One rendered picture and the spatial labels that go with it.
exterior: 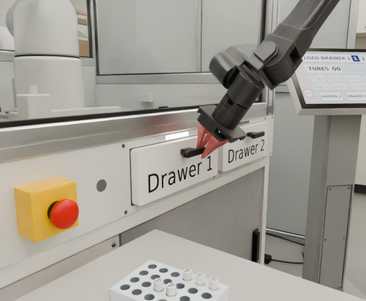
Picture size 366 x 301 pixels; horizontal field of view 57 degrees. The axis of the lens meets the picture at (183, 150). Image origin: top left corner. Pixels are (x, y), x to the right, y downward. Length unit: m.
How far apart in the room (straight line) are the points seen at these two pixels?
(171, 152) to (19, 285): 0.36
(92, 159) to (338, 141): 1.17
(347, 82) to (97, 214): 1.16
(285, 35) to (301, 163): 1.72
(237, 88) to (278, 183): 1.78
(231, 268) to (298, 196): 1.85
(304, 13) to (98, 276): 0.58
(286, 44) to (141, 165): 0.34
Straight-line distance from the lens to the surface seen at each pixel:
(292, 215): 2.44
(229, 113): 0.67
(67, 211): 0.48
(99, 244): 0.65
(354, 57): 1.62
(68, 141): 0.54
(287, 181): 2.38
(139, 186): 0.64
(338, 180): 1.59
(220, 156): 0.88
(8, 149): 0.50
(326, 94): 1.41
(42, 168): 0.53
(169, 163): 0.70
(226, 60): 0.70
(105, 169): 0.60
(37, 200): 0.48
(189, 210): 0.85
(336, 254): 1.73
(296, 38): 0.67
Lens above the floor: 1.05
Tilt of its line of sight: 11 degrees down
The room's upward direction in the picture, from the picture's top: straight up
